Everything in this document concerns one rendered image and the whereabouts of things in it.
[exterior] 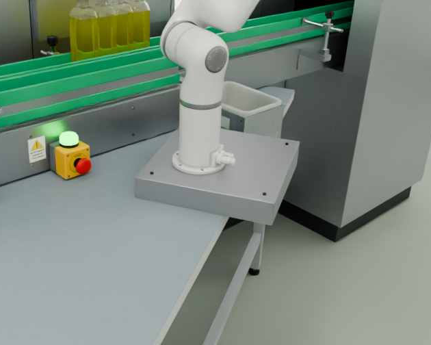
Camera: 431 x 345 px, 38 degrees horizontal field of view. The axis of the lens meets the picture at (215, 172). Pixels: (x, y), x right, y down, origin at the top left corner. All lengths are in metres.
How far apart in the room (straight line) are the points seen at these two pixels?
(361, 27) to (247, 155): 1.01
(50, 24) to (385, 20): 1.21
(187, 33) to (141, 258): 0.48
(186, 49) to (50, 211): 0.45
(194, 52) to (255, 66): 0.81
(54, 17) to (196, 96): 0.57
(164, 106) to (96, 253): 0.60
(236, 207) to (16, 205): 0.48
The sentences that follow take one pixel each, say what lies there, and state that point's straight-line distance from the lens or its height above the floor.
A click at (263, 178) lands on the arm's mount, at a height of 0.81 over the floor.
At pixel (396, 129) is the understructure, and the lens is 2.77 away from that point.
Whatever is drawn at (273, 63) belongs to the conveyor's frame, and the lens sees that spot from 2.19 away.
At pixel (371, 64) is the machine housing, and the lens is 2.41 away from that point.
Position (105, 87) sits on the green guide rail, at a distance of 1.60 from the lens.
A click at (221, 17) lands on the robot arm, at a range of 1.35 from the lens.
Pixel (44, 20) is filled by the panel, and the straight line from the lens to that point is 1.77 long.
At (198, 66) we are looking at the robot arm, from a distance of 1.32.
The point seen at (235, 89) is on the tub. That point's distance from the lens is 1.93.
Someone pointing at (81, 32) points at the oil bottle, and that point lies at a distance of 1.66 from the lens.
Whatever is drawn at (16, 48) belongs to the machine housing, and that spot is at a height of 0.96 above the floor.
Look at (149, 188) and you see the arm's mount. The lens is 1.41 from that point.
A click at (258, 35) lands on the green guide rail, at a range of 2.12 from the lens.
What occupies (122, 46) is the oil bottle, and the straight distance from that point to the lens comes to 1.75.
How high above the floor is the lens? 1.46
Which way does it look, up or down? 27 degrees down
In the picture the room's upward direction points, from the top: 4 degrees clockwise
